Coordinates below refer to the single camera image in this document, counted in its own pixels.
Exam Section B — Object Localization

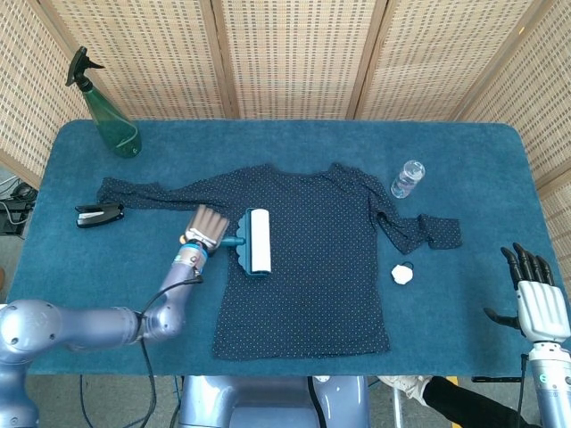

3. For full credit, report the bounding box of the black equipment with cables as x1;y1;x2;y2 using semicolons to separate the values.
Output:
0;177;39;237

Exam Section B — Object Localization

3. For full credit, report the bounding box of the bamboo folding screen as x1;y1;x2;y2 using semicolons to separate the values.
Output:
0;0;571;268

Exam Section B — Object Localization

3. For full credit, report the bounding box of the navy polka dot shirt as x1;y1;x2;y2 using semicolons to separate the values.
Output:
96;162;463;361

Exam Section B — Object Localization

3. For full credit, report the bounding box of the teal table cloth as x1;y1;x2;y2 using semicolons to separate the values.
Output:
6;119;567;378

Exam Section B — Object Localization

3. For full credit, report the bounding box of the black trouser leg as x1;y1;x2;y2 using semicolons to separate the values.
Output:
421;376;543;428

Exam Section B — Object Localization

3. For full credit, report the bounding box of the clear printed drinking glass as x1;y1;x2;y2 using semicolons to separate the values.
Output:
390;160;426;200

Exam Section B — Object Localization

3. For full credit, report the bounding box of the black stapler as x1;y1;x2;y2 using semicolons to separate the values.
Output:
74;202;126;229

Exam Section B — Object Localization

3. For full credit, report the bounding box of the teal white lint roller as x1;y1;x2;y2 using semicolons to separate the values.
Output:
220;207;272;281

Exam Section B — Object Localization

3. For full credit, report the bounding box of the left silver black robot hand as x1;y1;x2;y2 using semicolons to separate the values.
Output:
179;204;231;258

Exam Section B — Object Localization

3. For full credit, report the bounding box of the white shoe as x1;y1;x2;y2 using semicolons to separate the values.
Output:
377;374;433;399

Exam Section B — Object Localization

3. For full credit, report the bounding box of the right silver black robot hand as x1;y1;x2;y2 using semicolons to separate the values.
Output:
484;243;571;344

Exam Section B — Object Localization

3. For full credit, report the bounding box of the blue-grey robot torso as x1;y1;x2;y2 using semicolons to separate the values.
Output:
178;375;371;428

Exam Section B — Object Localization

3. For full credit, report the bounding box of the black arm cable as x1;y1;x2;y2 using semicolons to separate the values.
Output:
137;275;204;428

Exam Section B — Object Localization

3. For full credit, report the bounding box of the white hair tie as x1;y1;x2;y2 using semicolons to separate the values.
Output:
390;259;417;285

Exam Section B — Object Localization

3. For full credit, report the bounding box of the green spray bottle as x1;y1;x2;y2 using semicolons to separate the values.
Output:
64;45;143;159

